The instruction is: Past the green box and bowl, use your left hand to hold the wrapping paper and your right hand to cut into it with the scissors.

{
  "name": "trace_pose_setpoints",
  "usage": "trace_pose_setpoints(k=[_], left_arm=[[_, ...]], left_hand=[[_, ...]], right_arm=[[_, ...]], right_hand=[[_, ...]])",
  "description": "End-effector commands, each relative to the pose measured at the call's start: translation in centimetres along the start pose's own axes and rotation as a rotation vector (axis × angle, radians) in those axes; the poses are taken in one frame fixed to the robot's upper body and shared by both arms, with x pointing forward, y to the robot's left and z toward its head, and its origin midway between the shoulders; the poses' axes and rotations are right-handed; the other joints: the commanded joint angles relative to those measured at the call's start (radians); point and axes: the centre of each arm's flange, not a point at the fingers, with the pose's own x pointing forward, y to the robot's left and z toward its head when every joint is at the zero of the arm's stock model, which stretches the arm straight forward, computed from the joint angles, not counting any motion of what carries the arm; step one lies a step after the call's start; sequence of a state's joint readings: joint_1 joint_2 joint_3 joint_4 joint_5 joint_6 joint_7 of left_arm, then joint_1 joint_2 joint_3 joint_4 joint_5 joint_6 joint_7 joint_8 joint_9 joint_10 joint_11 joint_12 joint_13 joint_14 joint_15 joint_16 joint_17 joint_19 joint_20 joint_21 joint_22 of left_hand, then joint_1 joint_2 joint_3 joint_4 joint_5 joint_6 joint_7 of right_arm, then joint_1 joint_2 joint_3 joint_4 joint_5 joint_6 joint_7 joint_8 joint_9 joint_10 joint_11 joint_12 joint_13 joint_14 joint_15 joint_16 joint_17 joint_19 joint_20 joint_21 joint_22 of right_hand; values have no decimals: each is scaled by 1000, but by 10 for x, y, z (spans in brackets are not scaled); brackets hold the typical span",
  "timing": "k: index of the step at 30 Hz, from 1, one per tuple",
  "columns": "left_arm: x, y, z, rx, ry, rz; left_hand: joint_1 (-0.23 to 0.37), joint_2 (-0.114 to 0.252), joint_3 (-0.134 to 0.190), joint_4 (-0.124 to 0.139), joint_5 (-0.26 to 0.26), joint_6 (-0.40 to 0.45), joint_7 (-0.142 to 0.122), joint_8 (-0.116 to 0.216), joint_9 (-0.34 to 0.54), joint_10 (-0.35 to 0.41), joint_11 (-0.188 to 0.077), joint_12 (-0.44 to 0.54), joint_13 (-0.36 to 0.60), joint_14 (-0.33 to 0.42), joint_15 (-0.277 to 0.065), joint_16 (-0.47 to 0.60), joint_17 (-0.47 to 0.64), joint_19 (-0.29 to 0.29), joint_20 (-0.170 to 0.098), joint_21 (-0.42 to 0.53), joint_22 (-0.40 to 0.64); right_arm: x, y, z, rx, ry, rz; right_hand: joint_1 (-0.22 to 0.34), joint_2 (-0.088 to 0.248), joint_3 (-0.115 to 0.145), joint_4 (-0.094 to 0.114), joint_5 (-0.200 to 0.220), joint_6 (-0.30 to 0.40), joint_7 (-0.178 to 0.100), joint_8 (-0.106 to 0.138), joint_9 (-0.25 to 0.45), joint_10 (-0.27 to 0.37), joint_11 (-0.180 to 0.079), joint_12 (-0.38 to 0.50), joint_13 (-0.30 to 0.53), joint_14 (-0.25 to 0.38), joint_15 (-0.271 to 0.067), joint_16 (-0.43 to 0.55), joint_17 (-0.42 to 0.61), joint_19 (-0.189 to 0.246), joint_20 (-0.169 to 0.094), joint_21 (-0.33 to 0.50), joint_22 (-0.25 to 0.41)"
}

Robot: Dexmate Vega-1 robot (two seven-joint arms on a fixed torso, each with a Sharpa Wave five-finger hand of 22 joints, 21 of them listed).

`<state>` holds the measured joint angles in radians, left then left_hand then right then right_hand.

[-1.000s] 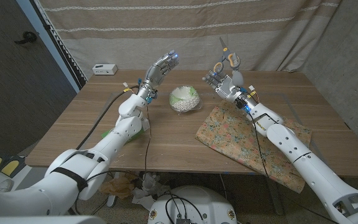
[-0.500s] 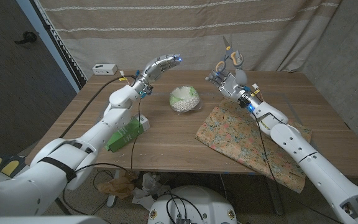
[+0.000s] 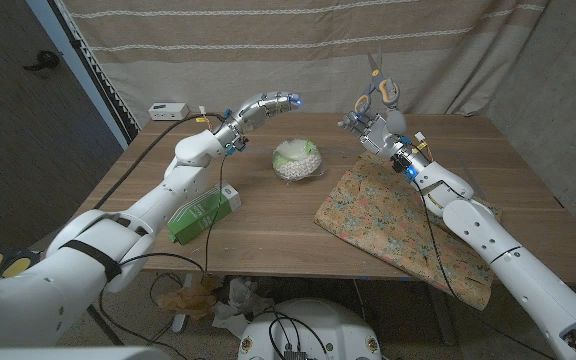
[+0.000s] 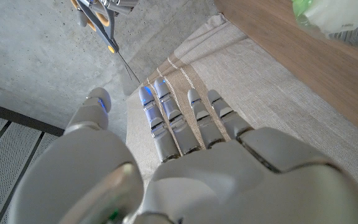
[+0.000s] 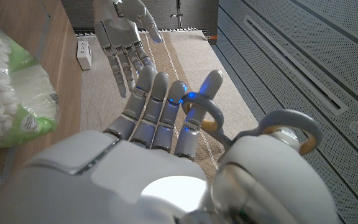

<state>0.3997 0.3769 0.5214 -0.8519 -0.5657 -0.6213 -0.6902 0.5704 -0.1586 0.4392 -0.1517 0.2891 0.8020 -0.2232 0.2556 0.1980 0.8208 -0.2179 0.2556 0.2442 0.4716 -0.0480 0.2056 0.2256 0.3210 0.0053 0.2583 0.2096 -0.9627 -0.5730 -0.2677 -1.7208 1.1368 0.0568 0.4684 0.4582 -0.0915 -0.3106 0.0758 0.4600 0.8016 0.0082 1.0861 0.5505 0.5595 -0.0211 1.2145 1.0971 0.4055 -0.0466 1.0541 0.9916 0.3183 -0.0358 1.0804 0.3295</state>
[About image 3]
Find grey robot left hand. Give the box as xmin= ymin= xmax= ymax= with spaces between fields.
xmin=212 ymin=91 xmax=303 ymax=151

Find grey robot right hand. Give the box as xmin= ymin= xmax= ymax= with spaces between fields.
xmin=337 ymin=108 xmax=432 ymax=174

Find orange handled scissors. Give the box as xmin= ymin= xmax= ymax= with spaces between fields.
xmin=352 ymin=49 xmax=401 ymax=117

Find floral patterned cloth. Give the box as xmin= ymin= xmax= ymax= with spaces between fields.
xmin=313 ymin=151 xmax=503 ymax=311

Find green cardboard box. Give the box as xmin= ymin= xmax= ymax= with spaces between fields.
xmin=166 ymin=182 xmax=243 ymax=246

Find crumpled white paper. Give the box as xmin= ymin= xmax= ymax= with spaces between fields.
xmin=211 ymin=277 xmax=277 ymax=340

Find crumpled brown paper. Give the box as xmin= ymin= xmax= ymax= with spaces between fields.
xmin=155 ymin=273 xmax=223 ymax=321

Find bag of white candies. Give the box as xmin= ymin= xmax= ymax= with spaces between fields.
xmin=271 ymin=138 xmax=327 ymax=184

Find beige striped curtain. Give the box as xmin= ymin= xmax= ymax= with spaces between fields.
xmin=60 ymin=0 xmax=552 ymax=129

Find white power strip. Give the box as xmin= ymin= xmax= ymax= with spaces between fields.
xmin=148 ymin=102 xmax=191 ymax=122

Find grey table leg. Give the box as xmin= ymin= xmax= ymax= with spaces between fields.
xmin=425 ymin=279 xmax=459 ymax=347

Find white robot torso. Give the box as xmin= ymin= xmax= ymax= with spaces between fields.
xmin=236 ymin=297 xmax=383 ymax=360

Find white table leg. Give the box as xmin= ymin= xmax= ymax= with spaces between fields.
xmin=171 ymin=272 xmax=194 ymax=334

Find dark wooden door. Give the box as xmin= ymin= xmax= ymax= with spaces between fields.
xmin=0 ymin=0 xmax=125 ymax=251

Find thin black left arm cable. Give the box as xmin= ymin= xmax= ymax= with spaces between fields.
xmin=97 ymin=152 xmax=229 ymax=360

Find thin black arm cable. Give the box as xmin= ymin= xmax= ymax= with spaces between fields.
xmin=412 ymin=179 xmax=554 ymax=360
xmin=97 ymin=152 xmax=229 ymax=360

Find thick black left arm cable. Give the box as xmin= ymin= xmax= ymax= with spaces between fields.
xmin=93 ymin=113 xmax=225 ymax=210

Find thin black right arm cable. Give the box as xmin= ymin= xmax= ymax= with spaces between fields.
xmin=412 ymin=179 xmax=554 ymax=360

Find black curtain frame pole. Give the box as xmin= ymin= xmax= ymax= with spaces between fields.
xmin=47 ymin=0 xmax=142 ymax=146

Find black torso cables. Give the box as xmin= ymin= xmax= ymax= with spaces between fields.
xmin=265 ymin=307 xmax=330 ymax=360

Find black door handle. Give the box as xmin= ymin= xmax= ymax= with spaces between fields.
xmin=22 ymin=49 xmax=61 ymax=72

